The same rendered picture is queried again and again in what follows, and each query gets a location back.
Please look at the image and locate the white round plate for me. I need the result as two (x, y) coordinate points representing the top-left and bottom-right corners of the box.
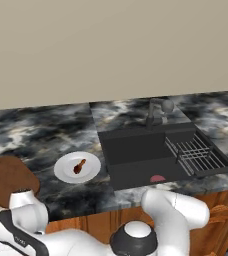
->
(53, 151), (102, 185)

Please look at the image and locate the brown meat drumstick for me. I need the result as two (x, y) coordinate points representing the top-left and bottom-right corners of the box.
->
(73, 158), (87, 175)

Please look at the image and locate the brown wooden cutting board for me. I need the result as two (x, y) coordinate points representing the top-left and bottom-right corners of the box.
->
(0, 155), (42, 210)

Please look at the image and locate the black kitchen sink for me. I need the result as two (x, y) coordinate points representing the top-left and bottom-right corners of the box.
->
(97, 121), (228, 192)

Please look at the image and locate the dark grey tap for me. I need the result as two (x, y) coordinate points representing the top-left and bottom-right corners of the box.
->
(145, 97), (176, 130)

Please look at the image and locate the pink sponge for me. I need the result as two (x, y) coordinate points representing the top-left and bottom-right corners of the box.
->
(149, 174), (167, 184)

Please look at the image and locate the wooden cupboard front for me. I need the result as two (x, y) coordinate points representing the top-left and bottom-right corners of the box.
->
(0, 188), (228, 256)

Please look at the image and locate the black wire drying rack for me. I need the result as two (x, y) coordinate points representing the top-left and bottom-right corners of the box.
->
(164, 131), (228, 177)

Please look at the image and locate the wooden cupboard handle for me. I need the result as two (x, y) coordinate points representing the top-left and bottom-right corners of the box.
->
(209, 204), (228, 215)

